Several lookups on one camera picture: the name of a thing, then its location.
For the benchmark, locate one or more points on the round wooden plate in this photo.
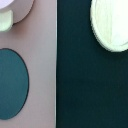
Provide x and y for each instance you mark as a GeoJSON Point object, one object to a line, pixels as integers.
{"type": "Point", "coordinates": [109, 20]}

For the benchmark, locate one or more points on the black mat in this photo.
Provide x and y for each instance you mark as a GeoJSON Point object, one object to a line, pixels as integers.
{"type": "Point", "coordinates": [92, 83]}

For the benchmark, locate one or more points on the pink toy stove top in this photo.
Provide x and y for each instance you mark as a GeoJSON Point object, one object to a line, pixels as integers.
{"type": "Point", "coordinates": [35, 39]}

